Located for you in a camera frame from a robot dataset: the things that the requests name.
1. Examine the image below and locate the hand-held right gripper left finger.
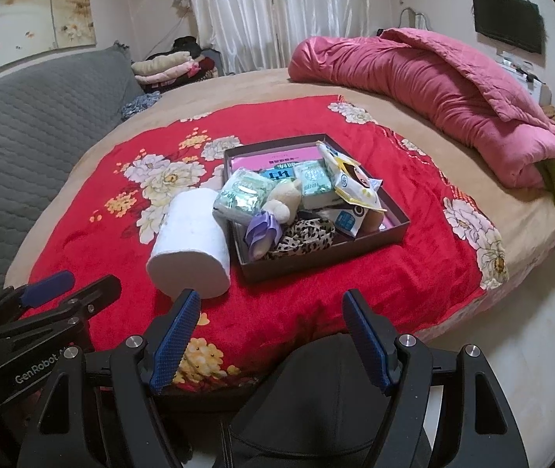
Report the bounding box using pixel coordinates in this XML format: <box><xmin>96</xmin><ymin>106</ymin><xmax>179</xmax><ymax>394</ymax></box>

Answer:
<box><xmin>16</xmin><ymin>287</ymin><xmax>202</xmax><ymax>468</ymax></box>

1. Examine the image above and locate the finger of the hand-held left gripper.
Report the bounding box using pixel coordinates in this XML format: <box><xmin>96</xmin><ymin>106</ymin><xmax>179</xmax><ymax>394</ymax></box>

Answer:
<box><xmin>0</xmin><ymin>270</ymin><xmax>76</xmax><ymax>323</ymax></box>
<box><xmin>0</xmin><ymin>275</ymin><xmax>122</xmax><ymax>347</ymax></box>

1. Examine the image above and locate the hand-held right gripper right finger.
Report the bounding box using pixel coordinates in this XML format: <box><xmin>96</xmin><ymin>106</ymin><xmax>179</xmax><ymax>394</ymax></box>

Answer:
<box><xmin>343</xmin><ymin>289</ymin><xmax>532</xmax><ymax>468</ymax></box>

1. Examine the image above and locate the white toilet paper roll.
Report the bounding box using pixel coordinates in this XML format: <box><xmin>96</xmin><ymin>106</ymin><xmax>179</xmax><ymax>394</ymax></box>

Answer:
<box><xmin>145</xmin><ymin>188</ymin><xmax>232</xmax><ymax>302</ymax></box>

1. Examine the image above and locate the shallow brown cardboard box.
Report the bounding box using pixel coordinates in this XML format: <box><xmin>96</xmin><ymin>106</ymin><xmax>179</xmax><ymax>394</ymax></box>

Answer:
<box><xmin>223</xmin><ymin>133</ymin><xmax>411</xmax><ymax>284</ymax></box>

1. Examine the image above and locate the leopard print scarf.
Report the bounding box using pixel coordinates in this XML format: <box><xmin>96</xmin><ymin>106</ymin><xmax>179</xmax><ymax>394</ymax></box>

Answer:
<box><xmin>258</xmin><ymin>217</ymin><xmax>337</xmax><ymax>261</ymax></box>

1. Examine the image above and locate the blue white wipes packet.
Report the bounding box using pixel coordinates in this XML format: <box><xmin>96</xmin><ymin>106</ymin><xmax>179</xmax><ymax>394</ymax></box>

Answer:
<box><xmin>323</xmin><ymin>205</ymin><xmax>372</xmax><ymax>241</ymax></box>

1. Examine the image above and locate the yellow white mask packet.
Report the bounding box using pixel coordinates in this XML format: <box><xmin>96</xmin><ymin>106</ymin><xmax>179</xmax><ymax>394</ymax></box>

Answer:
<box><xmin>317</xmin><ymin>140</ymin><xmax>381</xmax><ymax>216</ymax></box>

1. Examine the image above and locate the beige bear plush purple dress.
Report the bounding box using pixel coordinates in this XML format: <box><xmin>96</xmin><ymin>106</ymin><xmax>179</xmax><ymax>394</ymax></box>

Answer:
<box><xmin>244</xmin><ymin>179</ymin><xmax>303</xmax><ymax>260</ymax></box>

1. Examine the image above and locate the pale shiny tissue pack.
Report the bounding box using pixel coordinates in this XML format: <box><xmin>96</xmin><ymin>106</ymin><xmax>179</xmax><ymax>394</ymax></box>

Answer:
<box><xmin>213</xmin><ymin>167</ymin><xmax>277</xmax><ymax>221</ymax></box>

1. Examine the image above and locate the thick green tissue pack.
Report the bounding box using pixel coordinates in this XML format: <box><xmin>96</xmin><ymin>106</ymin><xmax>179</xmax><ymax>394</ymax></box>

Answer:
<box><xmin>293</xmin><ymin>161</ymin><xmax>335</xmax><ymax>209</ymax></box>

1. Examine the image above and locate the red floral blanket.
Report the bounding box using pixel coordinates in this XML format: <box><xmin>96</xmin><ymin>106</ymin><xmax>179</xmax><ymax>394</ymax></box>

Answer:
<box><xmin>26</xmin><ymin>96</ymin><xmax>509</xmax><ymax>395</ymax></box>

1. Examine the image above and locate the black garment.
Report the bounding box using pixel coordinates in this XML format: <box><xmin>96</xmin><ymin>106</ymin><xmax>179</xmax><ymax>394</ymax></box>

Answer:
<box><xmin>226</xmin><ymin>334</ymin><xmax>436</xmax><ymax>468</ymax></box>

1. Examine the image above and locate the grey quilted headboard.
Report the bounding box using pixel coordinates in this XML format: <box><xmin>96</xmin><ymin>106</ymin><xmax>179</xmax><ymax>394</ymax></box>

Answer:
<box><xmin>0</xmin><ymin>44</ymin><xmax>144</xmax><ymax>308</ymax></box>

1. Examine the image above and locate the blue grey patterned cloth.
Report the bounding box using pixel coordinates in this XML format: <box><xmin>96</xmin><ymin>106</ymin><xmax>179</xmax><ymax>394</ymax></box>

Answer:
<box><xmin>121</xmin><ymin>92</ymin><xmax>162</xmax><ymax>120</ymax></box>

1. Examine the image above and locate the pink and blue book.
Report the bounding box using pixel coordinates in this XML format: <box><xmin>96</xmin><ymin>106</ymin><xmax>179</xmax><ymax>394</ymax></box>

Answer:
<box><xmin>231</xmin><ymin>146</ymin><xmax>322</xmax><ymax>181</ymax></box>

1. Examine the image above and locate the folded beige pink clothes pile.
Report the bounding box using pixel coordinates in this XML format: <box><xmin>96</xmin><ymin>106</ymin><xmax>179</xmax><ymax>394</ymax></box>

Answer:
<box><xmin>130</xmin><ymin>51</ymin><xmax>220</xmax><ymax>92</ymax></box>

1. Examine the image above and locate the beige bed sheet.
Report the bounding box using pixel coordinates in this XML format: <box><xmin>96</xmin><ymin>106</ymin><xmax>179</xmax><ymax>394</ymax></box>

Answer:
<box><xmin>2</xmin><ymin>66</ymin><xmax>555</xmax><ymax>347</ymax></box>

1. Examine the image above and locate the pink quilt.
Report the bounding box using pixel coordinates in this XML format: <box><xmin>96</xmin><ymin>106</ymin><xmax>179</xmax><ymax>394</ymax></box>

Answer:
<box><xmin>288</xmin><ymin>27</ymin><xmax>555</xmax><ymax>188</ymax></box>

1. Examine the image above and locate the black bag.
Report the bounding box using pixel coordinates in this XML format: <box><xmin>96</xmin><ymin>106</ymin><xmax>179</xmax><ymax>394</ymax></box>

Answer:
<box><xmin>172</xmin><ymin>35</ymin><xmax>203</xmax><ymax>59</ymax></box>

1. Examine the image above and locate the white tv shelf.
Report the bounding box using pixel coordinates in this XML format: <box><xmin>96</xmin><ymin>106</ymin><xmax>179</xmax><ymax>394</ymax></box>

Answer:
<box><xmin>496</xmin><ymin>49</ymin><xmax>551</xmax><ymax>105</ymax></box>

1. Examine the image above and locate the white curtain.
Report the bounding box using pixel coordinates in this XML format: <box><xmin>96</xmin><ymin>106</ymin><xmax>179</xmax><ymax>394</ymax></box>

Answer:
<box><xmin>184</xmin><ymin>0</ymin><xmax>371</xmax><ymax>76</ymax></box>

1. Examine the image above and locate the floral wall painting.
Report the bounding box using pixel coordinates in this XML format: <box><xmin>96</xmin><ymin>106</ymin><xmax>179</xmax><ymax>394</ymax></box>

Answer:
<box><xmin>0</xmin><ymin>0</ymin><xmax>99</xmax><ymax>86</ymax></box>

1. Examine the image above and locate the white wall cable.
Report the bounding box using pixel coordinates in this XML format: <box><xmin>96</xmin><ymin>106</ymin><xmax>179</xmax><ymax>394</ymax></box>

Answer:
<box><xmin>397</xmin><ymin>6</ymin><xmax>430</xmax><ymax>30</ymax></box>

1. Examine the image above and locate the black wall television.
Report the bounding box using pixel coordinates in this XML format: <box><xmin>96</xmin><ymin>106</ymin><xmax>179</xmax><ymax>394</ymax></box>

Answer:
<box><xmin>471</xmin><ymin>0</ymin><xmax>544</xmax><ymax>55</ymax></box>

